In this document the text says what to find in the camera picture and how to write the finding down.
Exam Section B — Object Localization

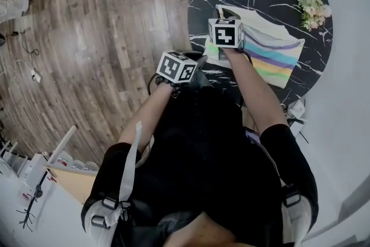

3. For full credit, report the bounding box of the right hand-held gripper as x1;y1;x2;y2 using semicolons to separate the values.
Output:
208;7;245;61

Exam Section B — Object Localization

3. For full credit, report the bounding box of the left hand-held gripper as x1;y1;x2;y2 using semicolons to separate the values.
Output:
156;50;209;84

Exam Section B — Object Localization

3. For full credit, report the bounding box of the striped pastel long-sleeved top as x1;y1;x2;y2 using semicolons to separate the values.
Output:
203;4;306;88

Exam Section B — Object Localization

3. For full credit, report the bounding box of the person's right forearm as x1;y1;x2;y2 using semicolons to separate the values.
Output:
225;47;290;137

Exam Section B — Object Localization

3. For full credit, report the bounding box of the person's left forearm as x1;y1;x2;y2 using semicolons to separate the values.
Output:
119;82;174;154

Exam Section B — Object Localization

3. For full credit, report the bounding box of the pink and green flower bouquet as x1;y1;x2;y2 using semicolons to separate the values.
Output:
297;0;332;32

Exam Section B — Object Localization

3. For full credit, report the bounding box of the person's black shirt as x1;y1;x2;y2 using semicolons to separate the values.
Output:
80;85;319;247

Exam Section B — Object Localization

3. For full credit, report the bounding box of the white clutter beside table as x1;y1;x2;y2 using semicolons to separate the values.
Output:
284;97;309;144

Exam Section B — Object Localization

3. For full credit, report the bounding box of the white slat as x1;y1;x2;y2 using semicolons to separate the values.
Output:
47;124;77;165

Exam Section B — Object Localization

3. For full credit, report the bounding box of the beige cardboard board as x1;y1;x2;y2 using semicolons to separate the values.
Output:
43;166;99;206

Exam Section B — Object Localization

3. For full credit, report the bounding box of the white cloth bundle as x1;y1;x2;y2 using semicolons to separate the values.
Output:
0;0;31;23

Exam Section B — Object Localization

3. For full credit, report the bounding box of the black tripod stand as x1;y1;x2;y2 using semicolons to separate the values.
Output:
16;170;51;233

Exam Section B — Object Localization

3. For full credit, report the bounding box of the black bead bracelet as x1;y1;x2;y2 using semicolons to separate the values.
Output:
155;75;183;98

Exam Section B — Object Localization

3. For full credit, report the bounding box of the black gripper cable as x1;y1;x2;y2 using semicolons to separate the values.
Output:
147;73;160;96
238;47;254;109

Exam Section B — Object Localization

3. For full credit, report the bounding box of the grey backpack shoulder strap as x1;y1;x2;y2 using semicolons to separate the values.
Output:
91;121;154;247
260;138;313;247

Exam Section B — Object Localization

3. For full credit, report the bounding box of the black floor cable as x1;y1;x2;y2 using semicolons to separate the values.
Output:
20;32;40;57

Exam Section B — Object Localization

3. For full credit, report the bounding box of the white wire rack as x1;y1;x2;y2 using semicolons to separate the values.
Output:
0;138;29;183

